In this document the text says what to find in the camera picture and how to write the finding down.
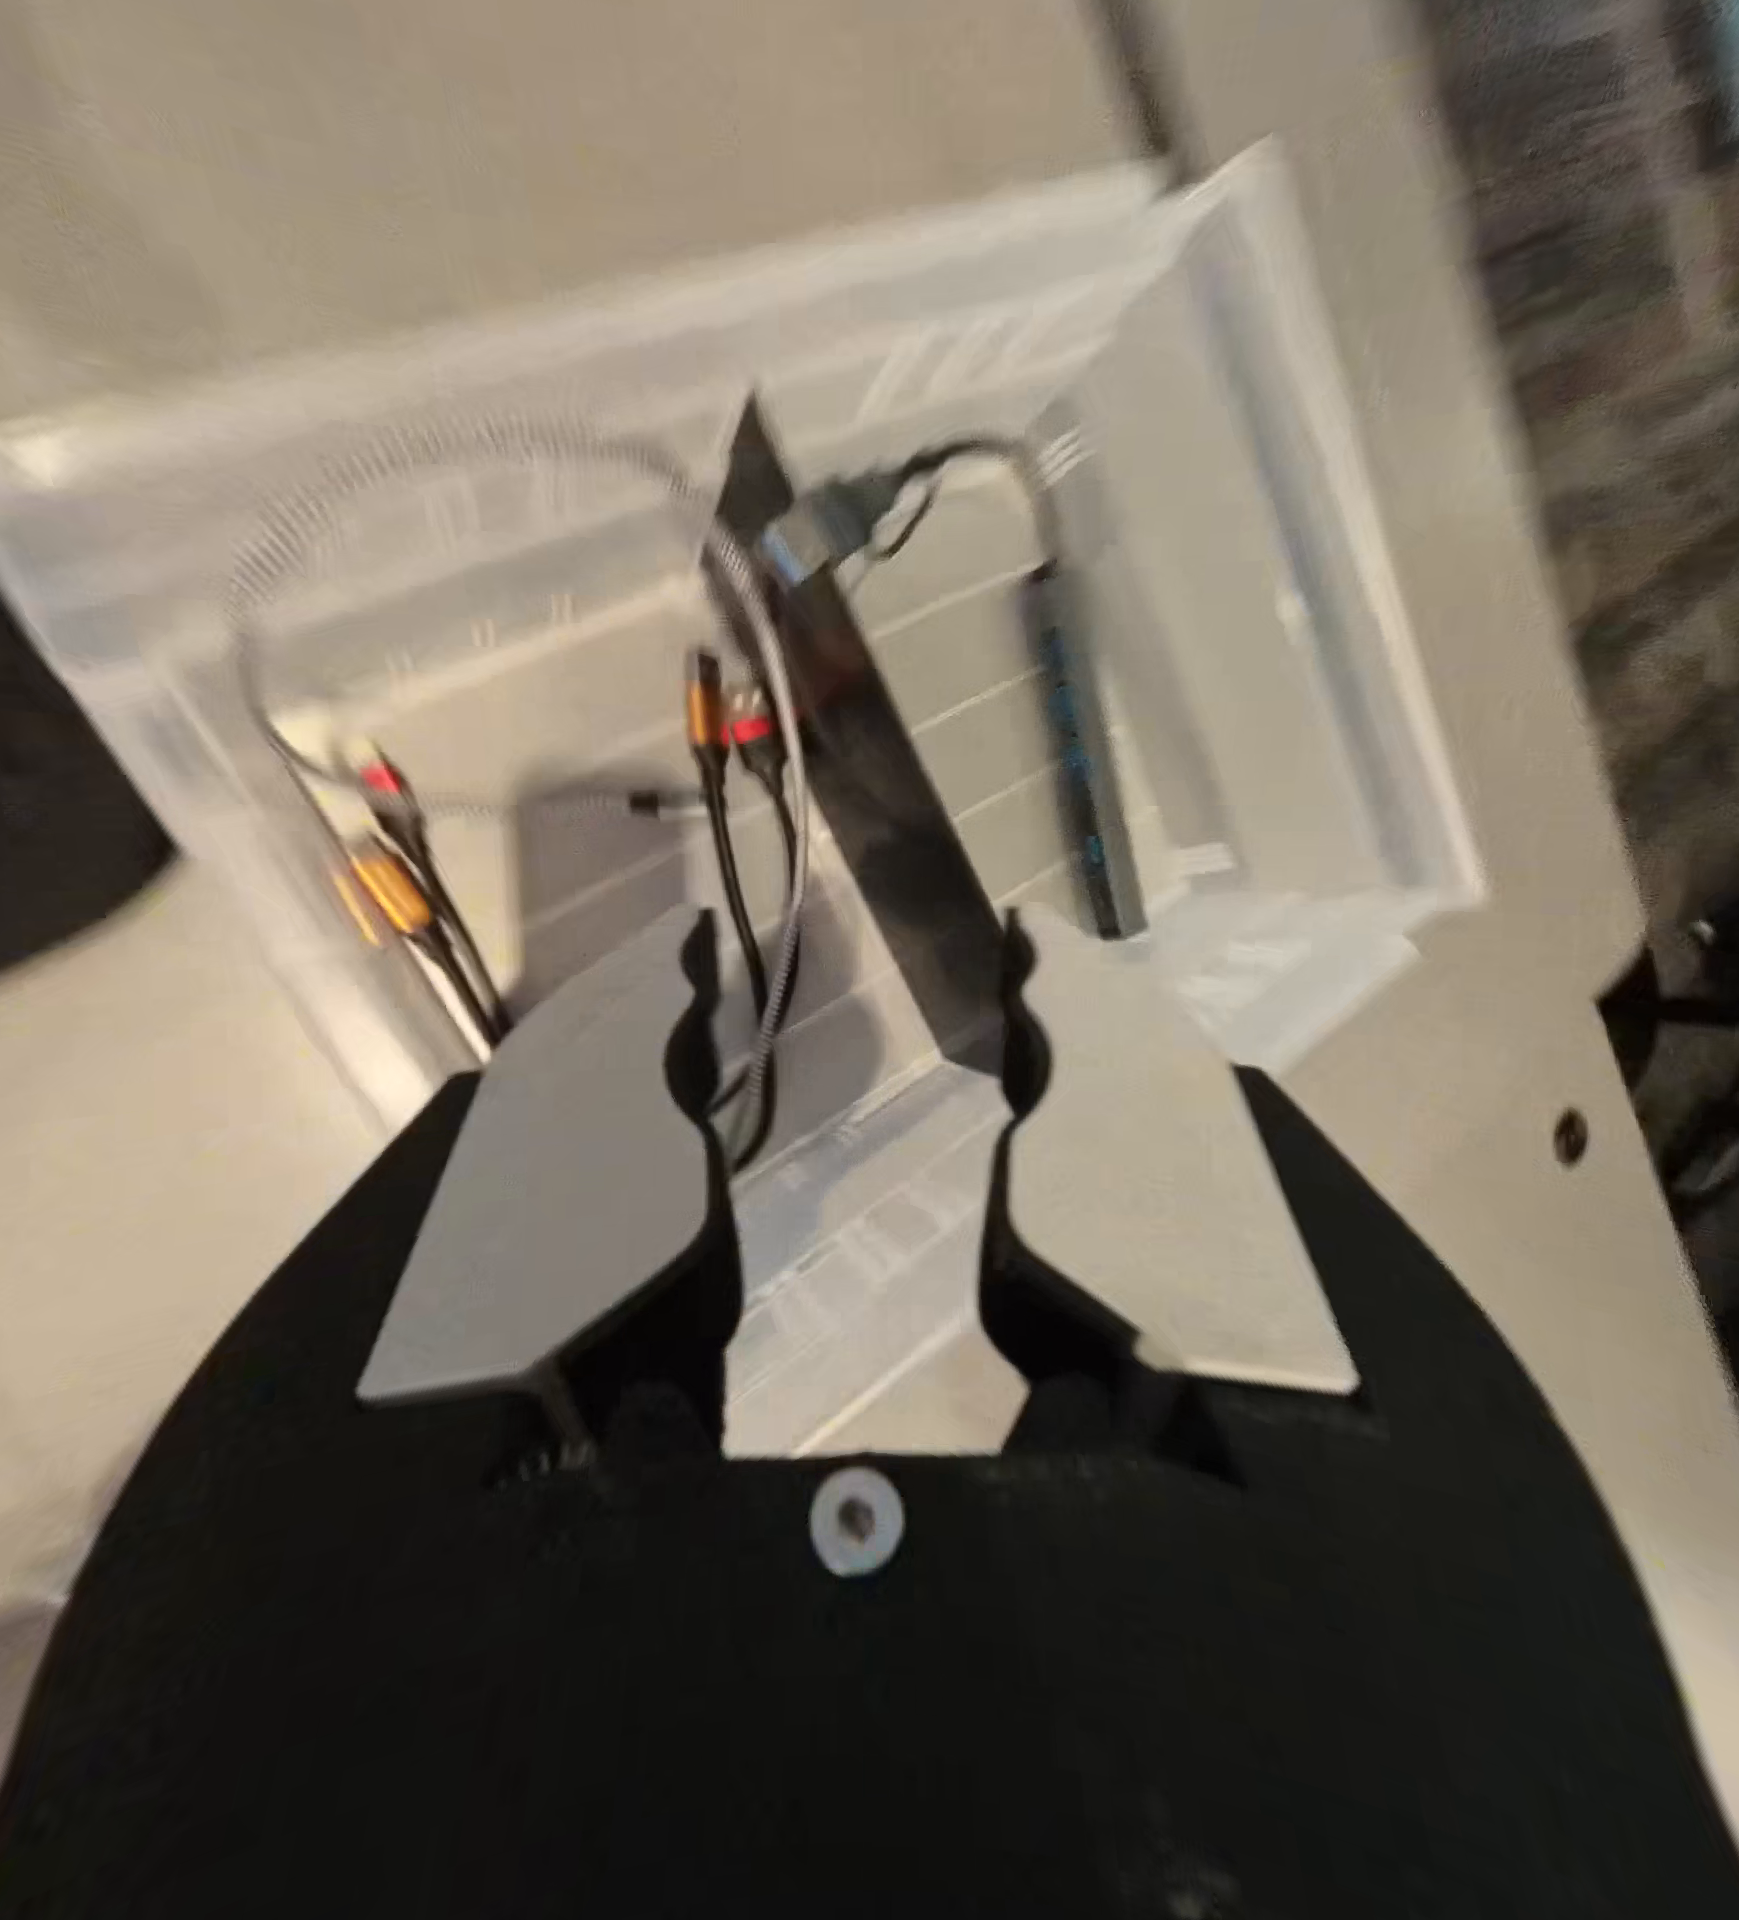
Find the clear plastic storage bin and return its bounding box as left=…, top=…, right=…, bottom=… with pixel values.
left=0, top=134, right=1489, bottom=1450

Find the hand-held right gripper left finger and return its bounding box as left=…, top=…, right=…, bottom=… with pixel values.
left=357, top=904, right=742, bottom=1466

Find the silver braided usb cable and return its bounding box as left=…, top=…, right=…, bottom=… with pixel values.
left=220, top=417, right=813, bottom=1175

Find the dark divider plate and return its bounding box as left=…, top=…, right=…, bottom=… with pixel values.
left=702, top=393, right=1016, bottom=1079

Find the grey usb hub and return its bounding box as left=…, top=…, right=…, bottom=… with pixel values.
left=756, top=436, right=1152, bottom=942

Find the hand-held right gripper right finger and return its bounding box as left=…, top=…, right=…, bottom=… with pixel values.
left=974, top=907, right=1360, bottom=1432

